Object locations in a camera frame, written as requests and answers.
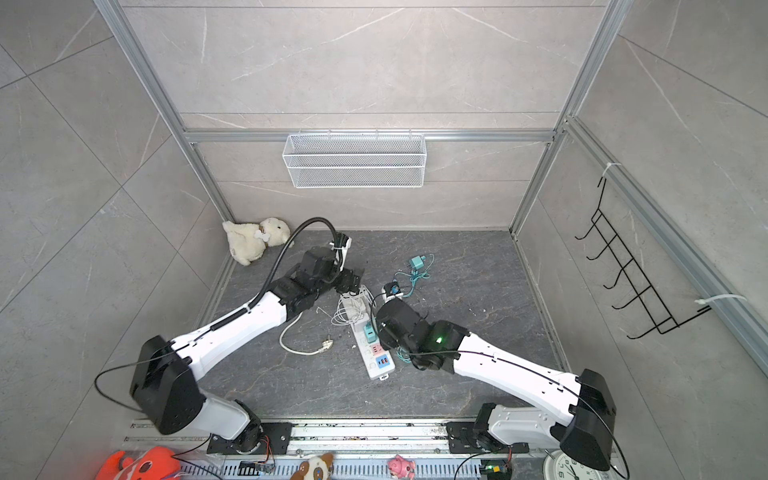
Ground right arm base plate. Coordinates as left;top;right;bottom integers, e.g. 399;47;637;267
444;421;530;454

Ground brown white plush dog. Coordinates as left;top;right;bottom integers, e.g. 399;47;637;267
290;452;335;480

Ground white power strip cord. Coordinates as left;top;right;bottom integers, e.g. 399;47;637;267
278;308;335;356

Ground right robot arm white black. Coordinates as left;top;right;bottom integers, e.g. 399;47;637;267
370;283;631;479

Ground black wire hook rack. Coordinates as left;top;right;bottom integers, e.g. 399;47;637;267
574;177;712;340

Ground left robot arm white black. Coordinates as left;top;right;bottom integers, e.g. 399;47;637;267
128;217;362;453

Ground teal cable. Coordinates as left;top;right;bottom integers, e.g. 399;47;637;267
392;253;436;300

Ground white charger with cable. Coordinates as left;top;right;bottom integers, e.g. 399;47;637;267
331;289;373;326

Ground white power strip colourful sockets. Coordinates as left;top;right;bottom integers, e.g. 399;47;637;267
337;285;395;381

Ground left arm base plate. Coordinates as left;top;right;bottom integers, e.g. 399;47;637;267
206;422;293;455

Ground pink plush toy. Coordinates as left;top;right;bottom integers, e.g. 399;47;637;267
387;455;416;480

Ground white wire mesh basket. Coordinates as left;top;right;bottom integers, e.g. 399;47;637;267
282;133;428;189

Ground white plush lamb toy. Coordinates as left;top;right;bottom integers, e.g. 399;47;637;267
222;217;291;266

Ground white alarm clock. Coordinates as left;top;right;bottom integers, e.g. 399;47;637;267
543;451;603;480

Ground teal charger adapter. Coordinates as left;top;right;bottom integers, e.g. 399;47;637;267
409;255;426;271
363;322;378;344

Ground red plush toy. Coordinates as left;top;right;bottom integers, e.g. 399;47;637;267
96;446;181;480

